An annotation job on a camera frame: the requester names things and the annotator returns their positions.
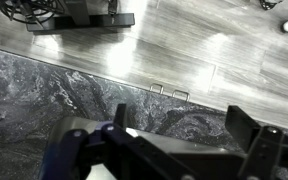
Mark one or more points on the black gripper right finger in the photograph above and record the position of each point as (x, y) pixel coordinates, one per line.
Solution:
(267, 150)

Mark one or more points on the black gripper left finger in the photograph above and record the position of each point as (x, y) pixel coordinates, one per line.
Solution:
(134, 156)

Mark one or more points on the stainless steel sink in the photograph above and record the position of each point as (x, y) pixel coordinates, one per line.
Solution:
(170, 141)

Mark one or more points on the black wheel-like object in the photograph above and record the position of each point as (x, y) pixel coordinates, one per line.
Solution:
(269, 4)

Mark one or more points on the black stand base with post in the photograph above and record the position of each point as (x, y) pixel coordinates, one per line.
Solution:
(84, 21)

